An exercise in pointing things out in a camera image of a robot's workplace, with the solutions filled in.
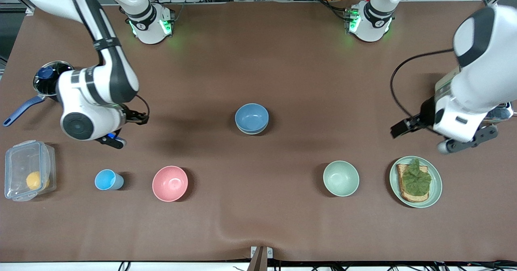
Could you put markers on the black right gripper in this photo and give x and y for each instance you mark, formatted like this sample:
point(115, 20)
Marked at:
point(130, 115)

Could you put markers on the pale green bowl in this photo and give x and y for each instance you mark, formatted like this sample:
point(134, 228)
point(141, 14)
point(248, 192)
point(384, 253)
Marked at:
point(341, 178)
point(252, 133)

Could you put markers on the yellow lemon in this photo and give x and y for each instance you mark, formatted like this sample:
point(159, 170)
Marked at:
point(35, 180)

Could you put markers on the metal table edge bracket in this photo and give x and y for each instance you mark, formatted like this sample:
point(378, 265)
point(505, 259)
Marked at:
point(253, 251)

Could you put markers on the light blue cup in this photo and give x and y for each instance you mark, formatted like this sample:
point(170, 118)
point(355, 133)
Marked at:
point(106, 179)

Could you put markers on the silver toaster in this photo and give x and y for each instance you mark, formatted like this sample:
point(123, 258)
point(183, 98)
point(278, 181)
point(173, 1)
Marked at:
point(446, 86)

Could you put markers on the metal table corner bracket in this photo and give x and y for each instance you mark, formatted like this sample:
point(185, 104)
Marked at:
point(492, 3)
point(30, 11)

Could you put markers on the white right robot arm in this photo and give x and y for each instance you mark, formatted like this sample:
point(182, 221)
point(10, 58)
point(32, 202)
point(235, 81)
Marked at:
point(97, 89)

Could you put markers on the pink bowl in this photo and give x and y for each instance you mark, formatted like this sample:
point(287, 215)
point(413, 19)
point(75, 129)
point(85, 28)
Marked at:
point(170, 183)

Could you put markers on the blue bowl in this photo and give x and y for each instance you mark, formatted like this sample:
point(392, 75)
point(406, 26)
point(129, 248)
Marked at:
point(251, 117)

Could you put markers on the green lettuce leaf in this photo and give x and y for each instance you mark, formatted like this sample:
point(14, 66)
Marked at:
point(416, 180)

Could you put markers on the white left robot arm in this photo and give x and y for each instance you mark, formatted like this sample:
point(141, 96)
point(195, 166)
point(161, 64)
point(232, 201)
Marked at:
point(484, 81)

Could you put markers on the pale green plate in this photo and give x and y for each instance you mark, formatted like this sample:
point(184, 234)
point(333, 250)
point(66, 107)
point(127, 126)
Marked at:
point(436, 190)

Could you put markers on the glass lid with blue knob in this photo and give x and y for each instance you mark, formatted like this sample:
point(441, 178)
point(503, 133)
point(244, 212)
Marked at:
point(45, 74)

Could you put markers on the toast slice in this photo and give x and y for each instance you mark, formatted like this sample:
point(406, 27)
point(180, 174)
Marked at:
point(408, 197)

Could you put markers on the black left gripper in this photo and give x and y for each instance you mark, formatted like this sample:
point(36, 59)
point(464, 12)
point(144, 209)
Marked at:
point(425, 116)

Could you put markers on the clear plastic lidded container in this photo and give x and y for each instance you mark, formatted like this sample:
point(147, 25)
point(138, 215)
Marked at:
point(20, 162)

